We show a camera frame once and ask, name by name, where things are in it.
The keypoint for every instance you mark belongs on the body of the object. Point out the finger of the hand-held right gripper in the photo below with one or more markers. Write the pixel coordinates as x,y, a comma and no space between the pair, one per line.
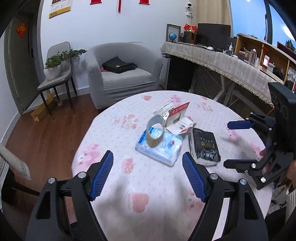
240,125
235,165

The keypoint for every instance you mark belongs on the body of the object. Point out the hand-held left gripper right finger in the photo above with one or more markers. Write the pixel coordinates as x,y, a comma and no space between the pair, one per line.
194,178

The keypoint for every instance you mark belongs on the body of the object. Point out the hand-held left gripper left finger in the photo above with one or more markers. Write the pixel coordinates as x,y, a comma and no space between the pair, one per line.
101,178

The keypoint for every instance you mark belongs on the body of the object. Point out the black packet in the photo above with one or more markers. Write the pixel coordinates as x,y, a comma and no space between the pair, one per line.
203,146

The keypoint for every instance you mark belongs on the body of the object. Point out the brown tape roll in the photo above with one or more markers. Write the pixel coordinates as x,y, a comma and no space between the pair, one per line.
153,141

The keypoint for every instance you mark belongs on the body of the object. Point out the person's right hand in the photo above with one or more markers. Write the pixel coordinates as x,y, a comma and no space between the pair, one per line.
292,171

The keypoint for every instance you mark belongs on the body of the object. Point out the blue white tissue packet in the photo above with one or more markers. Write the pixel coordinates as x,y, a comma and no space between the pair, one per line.
166,148

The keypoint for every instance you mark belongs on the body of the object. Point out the white plastic blister insert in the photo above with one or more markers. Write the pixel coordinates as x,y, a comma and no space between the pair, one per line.
179,128

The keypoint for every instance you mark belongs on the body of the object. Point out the red white upright card packaging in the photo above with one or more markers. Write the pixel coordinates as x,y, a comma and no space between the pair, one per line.
179,109

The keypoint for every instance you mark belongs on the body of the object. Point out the wooden desk shelf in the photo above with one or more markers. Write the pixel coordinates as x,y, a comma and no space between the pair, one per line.
272,55

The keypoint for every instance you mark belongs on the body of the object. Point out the beige fringed desk cloth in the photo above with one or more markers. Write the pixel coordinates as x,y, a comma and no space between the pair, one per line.
219,60

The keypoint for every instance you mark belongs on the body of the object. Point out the white printed packaging card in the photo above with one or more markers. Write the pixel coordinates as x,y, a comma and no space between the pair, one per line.
164,109

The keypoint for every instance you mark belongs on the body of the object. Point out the flat cardboard box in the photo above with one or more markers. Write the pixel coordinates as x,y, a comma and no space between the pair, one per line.
41,109

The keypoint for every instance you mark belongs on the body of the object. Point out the black monitor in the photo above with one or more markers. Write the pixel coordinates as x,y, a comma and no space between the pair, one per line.
214,34

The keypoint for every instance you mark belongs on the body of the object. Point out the brown wooden box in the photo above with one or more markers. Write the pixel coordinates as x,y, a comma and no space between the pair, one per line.
190,37

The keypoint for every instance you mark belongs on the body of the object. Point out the grey armchair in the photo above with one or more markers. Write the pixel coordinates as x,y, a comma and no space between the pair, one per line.
129,81

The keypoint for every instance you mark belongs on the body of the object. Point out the grey dining chair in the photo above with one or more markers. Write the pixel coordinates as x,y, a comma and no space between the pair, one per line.
55,81

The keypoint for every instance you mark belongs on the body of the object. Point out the small red flags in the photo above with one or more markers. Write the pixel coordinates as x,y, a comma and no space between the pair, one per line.
189,27

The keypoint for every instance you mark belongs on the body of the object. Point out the small blue globe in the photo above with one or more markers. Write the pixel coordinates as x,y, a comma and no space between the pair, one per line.
172,36

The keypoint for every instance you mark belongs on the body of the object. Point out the black bag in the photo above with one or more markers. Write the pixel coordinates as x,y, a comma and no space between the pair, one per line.
118,64

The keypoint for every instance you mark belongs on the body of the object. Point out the beige curtain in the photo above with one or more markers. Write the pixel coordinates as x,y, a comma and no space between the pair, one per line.
212,11

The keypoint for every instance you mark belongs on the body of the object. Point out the potted plant white pot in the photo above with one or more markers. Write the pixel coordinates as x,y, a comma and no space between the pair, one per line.
53,69
71,54

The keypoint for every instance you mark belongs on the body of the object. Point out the grey door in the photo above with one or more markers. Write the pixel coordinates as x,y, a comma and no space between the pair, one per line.
23,69

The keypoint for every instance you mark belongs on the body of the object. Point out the red door decoration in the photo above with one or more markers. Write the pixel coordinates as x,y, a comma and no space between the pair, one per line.
21,29

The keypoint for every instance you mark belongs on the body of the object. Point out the red knot ornament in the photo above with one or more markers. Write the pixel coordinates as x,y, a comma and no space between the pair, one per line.
119,5

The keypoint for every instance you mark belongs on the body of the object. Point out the white desk frame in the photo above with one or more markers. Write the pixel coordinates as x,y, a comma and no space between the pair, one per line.
223,90

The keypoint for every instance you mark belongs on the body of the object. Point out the picture frame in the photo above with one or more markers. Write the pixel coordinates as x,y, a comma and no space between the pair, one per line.
173,27

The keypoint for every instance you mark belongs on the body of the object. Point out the white security camera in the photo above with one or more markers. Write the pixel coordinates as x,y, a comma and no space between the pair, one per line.
189,7

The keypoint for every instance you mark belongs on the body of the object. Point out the red wall scroll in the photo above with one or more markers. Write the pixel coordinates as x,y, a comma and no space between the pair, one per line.
143,1
96,1

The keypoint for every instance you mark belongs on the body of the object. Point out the wall calendar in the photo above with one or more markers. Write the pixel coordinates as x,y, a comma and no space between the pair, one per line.
59,9

